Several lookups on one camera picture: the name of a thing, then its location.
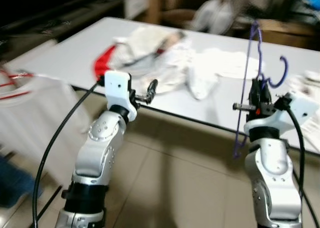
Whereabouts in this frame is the purple hanger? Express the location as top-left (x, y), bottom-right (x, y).
top-left (232, 20), bottom-right (290, 160)

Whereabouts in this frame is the plain white t-shirt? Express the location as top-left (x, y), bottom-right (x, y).
top-left (0, 70), bottom-right (93, 186)
top-left (292, 74), bottom-right (320, 154)

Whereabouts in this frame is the red hanger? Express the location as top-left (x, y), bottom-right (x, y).
top-left (0, 68), bottom-right (36, 100)

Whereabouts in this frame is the red garment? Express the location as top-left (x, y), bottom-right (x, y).
top-left (93, 44), bottom-right (118, 80)

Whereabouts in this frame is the off-white jacket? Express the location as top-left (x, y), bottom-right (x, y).
top-left (111, 27), bottom-right (176, 79)

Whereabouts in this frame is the grey pillow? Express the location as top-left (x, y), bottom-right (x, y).
top-left (191, 0), bottom-right (223, 31)
top-left (210, 5), bottom-right (237, 35)

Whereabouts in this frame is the white drawer unit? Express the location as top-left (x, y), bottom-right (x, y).
top-left (123, 0), bottom-right (151, 20)

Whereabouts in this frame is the grey palm trunk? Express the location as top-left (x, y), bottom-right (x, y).
top-left (232, 0), bottom-right (281, 20)

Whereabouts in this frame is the black tv stand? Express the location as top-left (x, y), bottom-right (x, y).
top-left (0, 0), bottom-right (151, 41)

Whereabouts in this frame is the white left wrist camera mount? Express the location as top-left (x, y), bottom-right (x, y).
top-left (103, 70), bottom-right (138, 121)

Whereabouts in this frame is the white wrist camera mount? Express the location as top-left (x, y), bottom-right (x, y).
top-left (244, 92), bottom-right (320, 134)
top-left (103, 70), bottom-right (138, 121)

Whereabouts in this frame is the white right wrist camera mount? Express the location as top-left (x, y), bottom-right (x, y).
top-left (244, 92), bottom-right (320, 134)

